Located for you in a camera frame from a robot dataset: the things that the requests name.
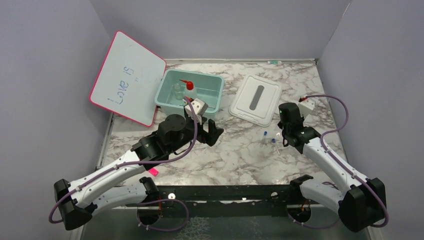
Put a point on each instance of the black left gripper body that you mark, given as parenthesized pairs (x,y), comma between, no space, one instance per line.
(189,132)

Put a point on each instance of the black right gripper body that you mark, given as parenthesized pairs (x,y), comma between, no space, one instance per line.
(284,130)

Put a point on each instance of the small clear glass jar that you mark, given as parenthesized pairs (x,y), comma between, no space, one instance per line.
(178,91)

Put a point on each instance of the white squeeze bottle red nozzle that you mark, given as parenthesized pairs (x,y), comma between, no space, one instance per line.
(190,89)

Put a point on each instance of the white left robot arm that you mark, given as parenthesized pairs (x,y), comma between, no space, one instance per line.
(78,201)

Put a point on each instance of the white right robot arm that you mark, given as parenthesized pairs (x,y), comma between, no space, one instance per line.
(359,201)

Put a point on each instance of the pink highlighter marker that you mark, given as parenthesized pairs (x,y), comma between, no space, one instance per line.
(153,172)

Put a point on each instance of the teal plastic bin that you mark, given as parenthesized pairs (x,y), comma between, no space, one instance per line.
(209,88)

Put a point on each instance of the white plastic bin lid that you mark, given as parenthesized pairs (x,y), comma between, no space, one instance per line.
(256,100)

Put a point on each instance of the pink framed whiteboard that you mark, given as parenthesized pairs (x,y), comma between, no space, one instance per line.
(128,80)

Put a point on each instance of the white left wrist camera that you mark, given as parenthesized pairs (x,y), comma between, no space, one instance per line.
(195,109)

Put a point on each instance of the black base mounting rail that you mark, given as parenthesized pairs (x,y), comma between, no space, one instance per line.
(207,201)

